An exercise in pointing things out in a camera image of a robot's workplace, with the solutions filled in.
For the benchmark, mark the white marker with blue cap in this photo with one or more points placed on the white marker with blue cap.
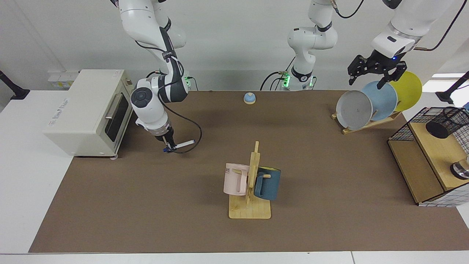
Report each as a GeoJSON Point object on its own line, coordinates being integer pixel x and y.
{"type": "Point", "coordinates": [185, 143]}

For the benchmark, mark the black mesh pen holder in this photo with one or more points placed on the black mesh pen holder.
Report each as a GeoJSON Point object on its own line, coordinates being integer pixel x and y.
{"type": "Point", "coordinates": [438, 130]}

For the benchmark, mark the light blue plate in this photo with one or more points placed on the light blue plate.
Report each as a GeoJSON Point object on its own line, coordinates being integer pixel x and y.
{"type": "Point", "coordinates": [384, 104]}

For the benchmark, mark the yellow plate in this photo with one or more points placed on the yellow plate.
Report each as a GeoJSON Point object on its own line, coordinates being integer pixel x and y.
{"type": "Point", "coordinates": [408, 91]}

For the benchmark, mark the grey plate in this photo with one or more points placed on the grey plate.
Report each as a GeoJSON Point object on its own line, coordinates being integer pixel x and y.
{"type": "Point", "coordinates": [353, 110]}

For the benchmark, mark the wooden plate rack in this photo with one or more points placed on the wooden plate rack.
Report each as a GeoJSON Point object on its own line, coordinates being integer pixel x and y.
{"type": "Point", "coordinates": [361, 127]}

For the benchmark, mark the brown table cloth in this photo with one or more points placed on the brown table cloth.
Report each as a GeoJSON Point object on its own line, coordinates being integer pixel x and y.
{"type": "Point", "coordinates": [183, 201]}

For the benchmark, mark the pink mug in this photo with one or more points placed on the pink mug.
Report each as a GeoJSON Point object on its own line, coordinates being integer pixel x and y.
{"type": "Point", "coordinates": [232, 181]}

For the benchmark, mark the pale toaster oven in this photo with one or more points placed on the pale toaster oven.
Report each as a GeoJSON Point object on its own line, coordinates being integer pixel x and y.
{"type": "Point", "coordinates": [84, 110]}

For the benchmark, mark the small blue round bell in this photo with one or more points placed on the small blue round bell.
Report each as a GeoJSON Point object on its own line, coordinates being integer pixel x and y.
{"type": "Point", "coordinates": [249, 98]}

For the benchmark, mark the wooden cup stand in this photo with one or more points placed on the wooden cup stand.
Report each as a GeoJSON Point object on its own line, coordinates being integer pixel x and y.
{"type": "Point", "coordinates": [249, 211]}

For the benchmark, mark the dark blue mug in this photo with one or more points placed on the dark blue mug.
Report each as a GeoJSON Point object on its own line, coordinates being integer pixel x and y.
{"type": "Point", "coordinates": [269, 185]}

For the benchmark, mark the black camera stand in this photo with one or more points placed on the black camera stand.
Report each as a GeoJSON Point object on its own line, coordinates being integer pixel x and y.
{"type": "Point", "coordinates": [445, 97]}
{"type": "Point", "coordinates": [18, 93]}

